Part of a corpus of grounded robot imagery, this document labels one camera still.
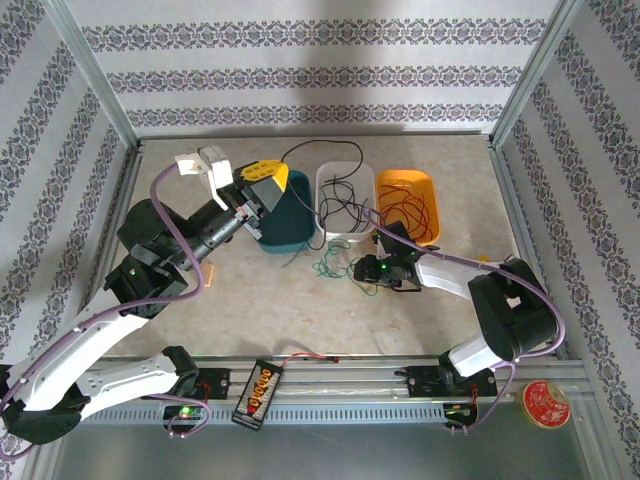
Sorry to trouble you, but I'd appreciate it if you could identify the aluminium frame post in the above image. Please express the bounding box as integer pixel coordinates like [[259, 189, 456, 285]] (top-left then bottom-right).
[[488, 0, 592, 147], [42, 0, 140, 147]]

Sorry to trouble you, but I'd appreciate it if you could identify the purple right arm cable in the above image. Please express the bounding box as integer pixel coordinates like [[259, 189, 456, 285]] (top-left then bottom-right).
[[362, 207, 569, 436]]

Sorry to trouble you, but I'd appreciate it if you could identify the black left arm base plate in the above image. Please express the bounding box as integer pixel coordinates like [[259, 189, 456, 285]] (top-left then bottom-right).
[[142, 367, 232, 401]]

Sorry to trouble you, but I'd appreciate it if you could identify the teal plastic bin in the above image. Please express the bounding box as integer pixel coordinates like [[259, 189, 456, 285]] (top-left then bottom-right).
[[257, 169, 317, 255]]

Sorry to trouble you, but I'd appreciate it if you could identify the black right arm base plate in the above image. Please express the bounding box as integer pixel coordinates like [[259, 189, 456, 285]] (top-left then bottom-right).
[[407, 364, 499, 400]]

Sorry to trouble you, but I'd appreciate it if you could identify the thin red cable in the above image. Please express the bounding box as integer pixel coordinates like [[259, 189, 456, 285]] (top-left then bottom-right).
[[378, 183, 433, 240]]

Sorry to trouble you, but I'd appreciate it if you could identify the thin green cable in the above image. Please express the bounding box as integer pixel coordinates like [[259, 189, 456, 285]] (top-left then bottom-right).
[[344, 269, 380, 300]]

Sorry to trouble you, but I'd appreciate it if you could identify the thick green cable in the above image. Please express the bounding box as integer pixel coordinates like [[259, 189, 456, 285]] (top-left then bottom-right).
[[312, 238, 354, 281]]

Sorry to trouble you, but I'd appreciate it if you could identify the grey slotted cable duct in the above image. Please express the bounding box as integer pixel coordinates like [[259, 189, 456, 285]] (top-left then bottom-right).
[[82, 403, 451, 426]]

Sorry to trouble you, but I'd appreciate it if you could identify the white plastic bin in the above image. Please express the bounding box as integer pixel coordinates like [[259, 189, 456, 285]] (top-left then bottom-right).
[[314, 160, 377, 244]]

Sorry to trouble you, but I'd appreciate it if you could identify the thick black cable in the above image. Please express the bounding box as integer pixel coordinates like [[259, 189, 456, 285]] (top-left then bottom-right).
[[281, 139, 365, 269]]

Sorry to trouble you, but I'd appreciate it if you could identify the aluminium frame cross rail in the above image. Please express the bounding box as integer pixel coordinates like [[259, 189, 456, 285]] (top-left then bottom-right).
[[89, 357, 596, 404]]

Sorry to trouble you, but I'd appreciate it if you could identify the aluminium frame side rail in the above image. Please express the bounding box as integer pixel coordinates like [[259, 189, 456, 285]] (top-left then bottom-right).
[[69, 142, 145, 362], [485, 137, 571, 359]]

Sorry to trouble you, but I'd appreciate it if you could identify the thin black cable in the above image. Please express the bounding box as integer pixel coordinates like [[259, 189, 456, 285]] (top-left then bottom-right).
[[319, 174, 376, 234]]

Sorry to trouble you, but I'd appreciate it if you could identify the black board with red print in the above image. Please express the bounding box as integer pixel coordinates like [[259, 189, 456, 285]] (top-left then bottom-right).
[[231, 358, 287, 431]]

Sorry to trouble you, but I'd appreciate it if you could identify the red black power lead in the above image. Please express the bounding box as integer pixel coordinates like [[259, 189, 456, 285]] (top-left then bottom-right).
[[274, 352, 342, 374]]

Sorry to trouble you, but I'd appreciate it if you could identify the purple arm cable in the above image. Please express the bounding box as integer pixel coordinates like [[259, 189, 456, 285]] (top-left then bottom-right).
[[0, 164, 211, 461], [362, 207, 569, 436]]

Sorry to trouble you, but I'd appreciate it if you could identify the orange plastic bin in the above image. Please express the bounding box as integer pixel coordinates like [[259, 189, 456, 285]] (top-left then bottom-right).
[[374, 168, 442, 247]]

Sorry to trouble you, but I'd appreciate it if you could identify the grey metal panel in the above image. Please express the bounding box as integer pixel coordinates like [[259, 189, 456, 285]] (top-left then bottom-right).
[[29, 423, 596, 480]]

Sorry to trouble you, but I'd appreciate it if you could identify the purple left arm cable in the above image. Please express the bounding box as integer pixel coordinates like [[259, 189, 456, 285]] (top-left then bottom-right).
[[0, 164, 211, 461]]

